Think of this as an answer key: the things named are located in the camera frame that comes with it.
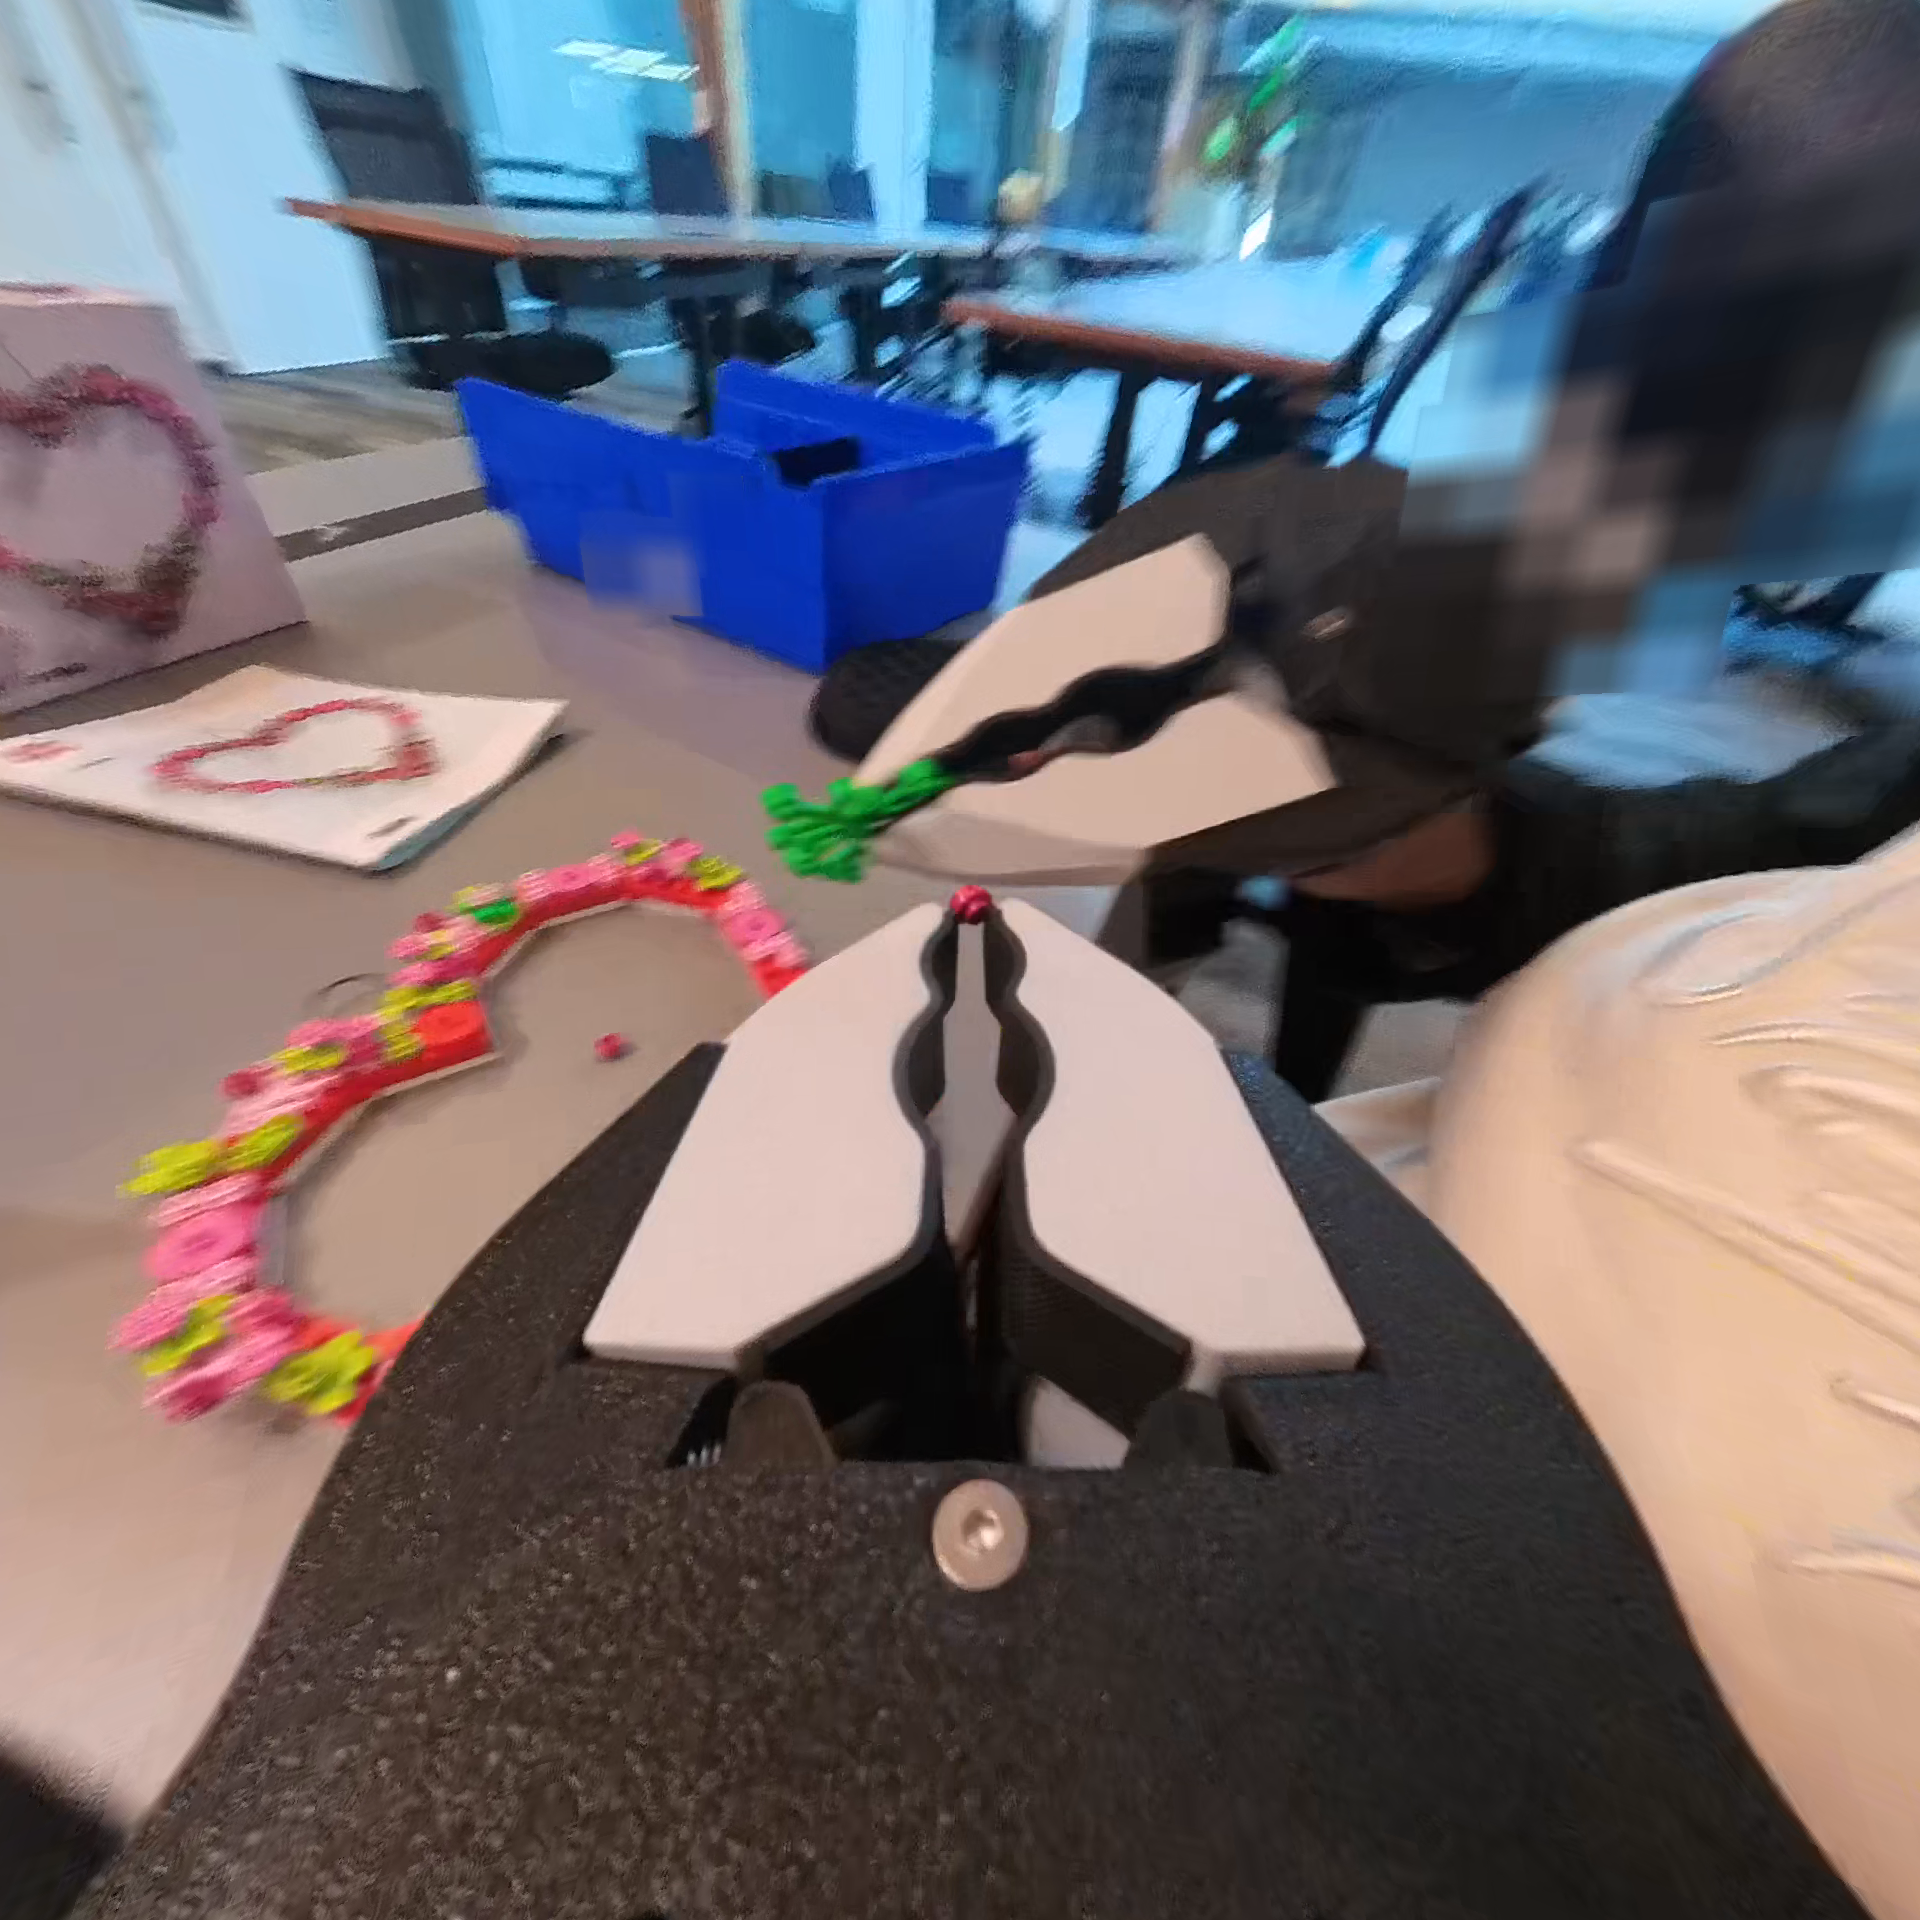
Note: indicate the long brown table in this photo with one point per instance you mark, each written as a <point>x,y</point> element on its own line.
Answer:
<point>599,229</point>

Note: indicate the black office chair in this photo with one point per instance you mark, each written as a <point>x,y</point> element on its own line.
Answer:
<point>434,182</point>

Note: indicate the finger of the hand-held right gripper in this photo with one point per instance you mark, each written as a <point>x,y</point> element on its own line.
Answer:
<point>1141,797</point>
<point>1079,630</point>

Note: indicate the blue plastic bin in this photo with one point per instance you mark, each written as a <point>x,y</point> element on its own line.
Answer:
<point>870,557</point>

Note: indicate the black mesh chair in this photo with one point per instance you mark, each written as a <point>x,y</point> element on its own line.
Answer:
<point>1440,299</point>

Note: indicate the brown table with black legs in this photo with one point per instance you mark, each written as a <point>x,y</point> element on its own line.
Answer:
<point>1170,345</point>

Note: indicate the black chair seat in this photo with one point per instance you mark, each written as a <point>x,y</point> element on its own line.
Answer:
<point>870,697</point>

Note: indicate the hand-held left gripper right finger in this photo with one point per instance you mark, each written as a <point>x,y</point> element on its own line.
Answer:
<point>1170,1200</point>

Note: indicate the grey desk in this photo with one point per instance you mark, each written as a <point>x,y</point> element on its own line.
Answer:
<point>149,930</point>

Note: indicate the red brick heart flower wreath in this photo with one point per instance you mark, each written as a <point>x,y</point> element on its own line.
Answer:
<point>450,1026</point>

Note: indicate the white heart instruction booklet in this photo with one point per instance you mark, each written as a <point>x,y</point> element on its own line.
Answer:
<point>481,750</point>

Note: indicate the green brick plant piece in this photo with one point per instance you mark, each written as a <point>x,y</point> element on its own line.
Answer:
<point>825,825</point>

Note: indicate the white heart printed box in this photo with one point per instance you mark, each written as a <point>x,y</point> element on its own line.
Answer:
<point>89,481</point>

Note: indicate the person's white clothing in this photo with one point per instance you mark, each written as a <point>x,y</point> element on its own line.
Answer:
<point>1650,1275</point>

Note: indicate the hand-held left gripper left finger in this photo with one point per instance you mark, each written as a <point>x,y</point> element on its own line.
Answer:
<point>781,1184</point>

